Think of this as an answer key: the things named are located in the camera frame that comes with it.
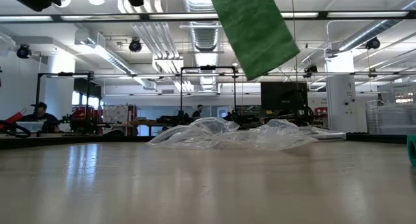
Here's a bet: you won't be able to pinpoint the clear plastic bag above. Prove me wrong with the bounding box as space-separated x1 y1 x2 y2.
224 118 319 152
145 116 242 150

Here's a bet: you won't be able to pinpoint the teal elastic bandage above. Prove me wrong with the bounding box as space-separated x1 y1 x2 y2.
406 134 416 168

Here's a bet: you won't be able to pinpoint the black overhead light bar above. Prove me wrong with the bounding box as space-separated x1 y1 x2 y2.
0 10 416 23

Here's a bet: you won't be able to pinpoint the white building column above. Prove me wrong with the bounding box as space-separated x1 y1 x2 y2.
44 53 76 131
325 51 359 133

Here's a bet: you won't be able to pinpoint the white patterned board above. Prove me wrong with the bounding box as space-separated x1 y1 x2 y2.
102 103 130 125

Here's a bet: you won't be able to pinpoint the person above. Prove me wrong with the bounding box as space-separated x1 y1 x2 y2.
21 101 61 134
191 104 205 119

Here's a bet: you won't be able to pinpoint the red tool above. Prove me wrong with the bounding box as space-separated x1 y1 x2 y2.
0 107 28 131

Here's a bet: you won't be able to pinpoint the red tool cart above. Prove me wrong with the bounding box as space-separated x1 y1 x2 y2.
70 104 105 134

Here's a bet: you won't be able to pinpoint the wooden workbench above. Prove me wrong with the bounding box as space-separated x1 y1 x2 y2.
129 119 165 136

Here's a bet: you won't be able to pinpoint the white bin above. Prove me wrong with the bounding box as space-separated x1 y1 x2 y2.
15 121 46 133

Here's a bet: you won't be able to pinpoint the black monitor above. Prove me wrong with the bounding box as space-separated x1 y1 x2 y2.
260 81 309 114

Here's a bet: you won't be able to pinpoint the red storage bins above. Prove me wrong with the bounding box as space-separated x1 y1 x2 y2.
313 106 329 121

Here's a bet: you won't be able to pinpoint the clear plastic container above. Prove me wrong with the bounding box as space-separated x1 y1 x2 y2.
365 82 416 136

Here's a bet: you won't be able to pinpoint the black ceiling cable reel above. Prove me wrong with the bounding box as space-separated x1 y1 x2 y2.
128 37 143 53
365 36 382 51
16 44 33 60
303 64 319 79

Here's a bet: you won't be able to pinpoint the black station frame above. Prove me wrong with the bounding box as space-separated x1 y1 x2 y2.
34 71 96 134
179 65 238 123

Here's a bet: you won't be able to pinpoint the silver ventilation duct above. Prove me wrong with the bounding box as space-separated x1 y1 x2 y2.
337 0 416 53
180 0 226 92

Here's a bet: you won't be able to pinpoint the black cable loop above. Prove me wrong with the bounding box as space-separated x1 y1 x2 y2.
0 119 33 139

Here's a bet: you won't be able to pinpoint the black aluminium table frame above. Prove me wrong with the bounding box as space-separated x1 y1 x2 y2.
0 132 416 151

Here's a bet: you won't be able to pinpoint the thin hanging cable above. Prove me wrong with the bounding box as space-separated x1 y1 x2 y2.
290 0 299 88

